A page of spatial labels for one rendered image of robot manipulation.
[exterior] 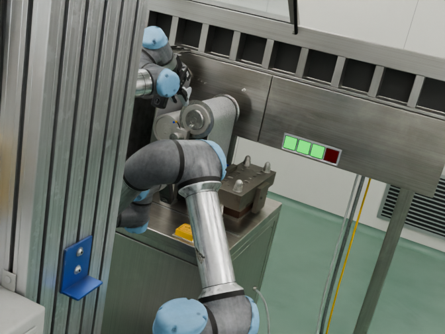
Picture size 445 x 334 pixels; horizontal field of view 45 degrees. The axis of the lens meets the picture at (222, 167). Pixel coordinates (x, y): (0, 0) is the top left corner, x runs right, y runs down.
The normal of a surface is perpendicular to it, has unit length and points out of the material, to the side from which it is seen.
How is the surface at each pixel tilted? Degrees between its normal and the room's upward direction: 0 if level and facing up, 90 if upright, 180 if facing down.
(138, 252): 90
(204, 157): 49
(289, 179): 90
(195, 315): 7
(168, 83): 90
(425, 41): 90
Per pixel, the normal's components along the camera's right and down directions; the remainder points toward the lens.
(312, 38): -0.41, 0.22
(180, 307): 0.08, -0.92
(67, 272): 0.90, 0.30
